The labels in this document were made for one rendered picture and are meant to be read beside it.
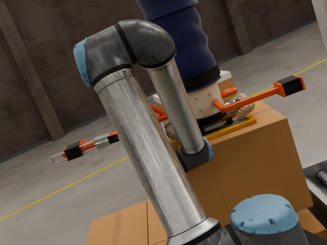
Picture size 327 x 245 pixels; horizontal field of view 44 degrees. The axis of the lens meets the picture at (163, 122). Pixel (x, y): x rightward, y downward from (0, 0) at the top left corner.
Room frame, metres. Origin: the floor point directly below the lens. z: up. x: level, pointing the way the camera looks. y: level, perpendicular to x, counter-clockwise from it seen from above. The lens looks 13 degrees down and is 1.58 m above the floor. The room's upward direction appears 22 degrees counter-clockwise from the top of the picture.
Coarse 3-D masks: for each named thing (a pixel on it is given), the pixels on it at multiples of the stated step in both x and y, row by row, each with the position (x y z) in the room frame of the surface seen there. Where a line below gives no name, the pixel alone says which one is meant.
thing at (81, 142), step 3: (78, 141) 1.77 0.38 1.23; (81, 141) 1.75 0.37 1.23; (72, 144) 1.76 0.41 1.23; (75, 144) 1.74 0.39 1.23; (78, 144) 1.72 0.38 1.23; (81, 144) 1.72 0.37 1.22; (66, 147) 1.75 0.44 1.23; (69, 147) 1.73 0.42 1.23; (81, 147) 1.71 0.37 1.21; (63, 150) 1.72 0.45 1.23; (84, 153) 1.71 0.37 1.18; (66, 156) 1.72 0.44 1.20
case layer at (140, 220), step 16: (128, 208) 2.51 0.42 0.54; (144, 208) 2.41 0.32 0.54; (96, 224) 2.46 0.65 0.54; (112, 224) 2.36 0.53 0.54; (128, 224) 2.28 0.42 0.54; (144, 224) 2.20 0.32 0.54; (160, 224) 2.12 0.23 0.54; (304, 224) 1.60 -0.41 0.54; (320, 224) 1.56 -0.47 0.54; (96, 240) 2.23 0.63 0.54; (112, 240) 2.15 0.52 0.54; (128, 240) 2.08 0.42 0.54; (144, 240) 2.01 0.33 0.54; (160, 240) 1.95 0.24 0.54
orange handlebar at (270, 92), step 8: (232, 88) 1.73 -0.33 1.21; (272, 88) 1.46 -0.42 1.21; (224, 96) 1.69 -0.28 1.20; (256, 96) 1.45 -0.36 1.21; (264, 96) 1.45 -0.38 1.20; (216, 104) 1.56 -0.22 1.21; (232, 104) 1.46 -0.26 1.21; (240, 104) 1.45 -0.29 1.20; (248, 104) 1.45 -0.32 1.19; (224, 112) 1.47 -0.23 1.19; (160, 120) 1.70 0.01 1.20; (88, 144) 1.72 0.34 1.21
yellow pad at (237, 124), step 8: (232, 120) 1.62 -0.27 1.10; (240, 120) 1.61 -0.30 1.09; (248, 120) 1.59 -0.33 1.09; (256, 120) 1.58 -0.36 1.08; (216, 128) 1.63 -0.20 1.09; (224, 128) 1.59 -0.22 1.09; (232, 128) 1.58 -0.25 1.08; (240, 128) 1.58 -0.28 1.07; (208, 136) 1.59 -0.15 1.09; (216, 136) 1.58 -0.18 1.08
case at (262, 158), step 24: (264, 120) 1.57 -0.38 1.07; (216, 144) 1.52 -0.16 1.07; (240, 144) 1.52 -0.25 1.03; (264, 144) 1.51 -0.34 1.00; (288, 144) 1.51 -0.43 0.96; (216, 168) 1.52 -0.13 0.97; (240, 168) 1.52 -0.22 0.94; (264, 168) 1.51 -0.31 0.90; (288, 168) 1.51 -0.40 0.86; (216, 192) 1.53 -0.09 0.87; (240, 192) 1.52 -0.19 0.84; (264, 192) 1.51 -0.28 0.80; (288, 192) 1.51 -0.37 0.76; (216, 216) 1.53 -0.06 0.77
